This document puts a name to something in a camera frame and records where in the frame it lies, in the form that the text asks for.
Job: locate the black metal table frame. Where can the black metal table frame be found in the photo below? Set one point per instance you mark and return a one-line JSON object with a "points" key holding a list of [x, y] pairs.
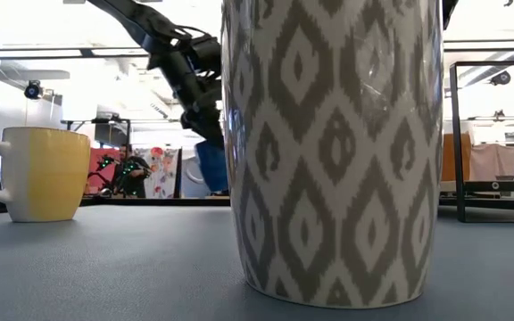
{"points": [[172, 201]]}

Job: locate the wooden shelf with black frame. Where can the wooden shelf with black frame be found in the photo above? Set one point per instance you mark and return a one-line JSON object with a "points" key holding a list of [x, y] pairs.
{"points": [[455, 134]]}

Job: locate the grey diamond-patterned mug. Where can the grey diamond-patterned mug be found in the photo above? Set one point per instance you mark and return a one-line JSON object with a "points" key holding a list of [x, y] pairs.
{"points": [[333, 156]]}

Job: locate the red cloth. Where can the red cloth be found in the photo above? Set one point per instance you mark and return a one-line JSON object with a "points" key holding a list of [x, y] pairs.
{"points": [[98, 156]]}

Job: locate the pink cloth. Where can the pink cloth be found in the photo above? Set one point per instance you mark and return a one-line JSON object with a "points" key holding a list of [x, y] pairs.
{"points": [[493, 162]]}

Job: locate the floral cloth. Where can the floral cloth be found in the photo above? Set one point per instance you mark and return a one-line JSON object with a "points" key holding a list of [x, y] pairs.
{"points": [[165, 174]]}

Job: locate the background robot with green lights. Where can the background robot with green lights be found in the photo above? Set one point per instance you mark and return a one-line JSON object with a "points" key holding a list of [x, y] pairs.
{"points": [[105, 162]]}

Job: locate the black ceiling camera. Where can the black ceiling camera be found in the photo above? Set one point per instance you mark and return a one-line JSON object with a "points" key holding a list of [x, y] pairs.
{"points": [[501, 78], [33, 90]]}

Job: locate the blue-grey table mat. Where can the blue-grey table mat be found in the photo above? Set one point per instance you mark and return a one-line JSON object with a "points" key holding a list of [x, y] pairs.
{"points": [[105, 267]]}

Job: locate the black background rig frame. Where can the black background rig frame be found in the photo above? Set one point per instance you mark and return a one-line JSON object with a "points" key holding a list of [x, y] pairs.
{"points": [[105, 120]]}

